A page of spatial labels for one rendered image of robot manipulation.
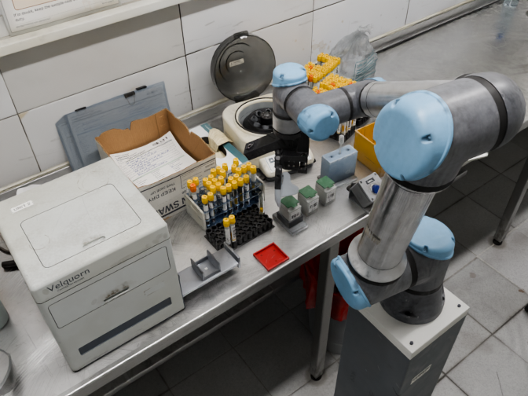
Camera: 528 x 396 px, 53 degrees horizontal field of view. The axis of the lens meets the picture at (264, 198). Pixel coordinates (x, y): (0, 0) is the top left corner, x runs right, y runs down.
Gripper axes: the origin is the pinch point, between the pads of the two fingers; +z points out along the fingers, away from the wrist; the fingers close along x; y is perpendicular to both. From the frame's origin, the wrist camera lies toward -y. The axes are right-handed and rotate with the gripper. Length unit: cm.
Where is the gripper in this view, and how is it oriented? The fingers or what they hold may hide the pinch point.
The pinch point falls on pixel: (279, 187)
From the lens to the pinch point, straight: 138.0
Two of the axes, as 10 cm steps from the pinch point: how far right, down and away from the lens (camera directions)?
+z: 0.2, 7.2, 7.0
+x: 1.2, -6.9, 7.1
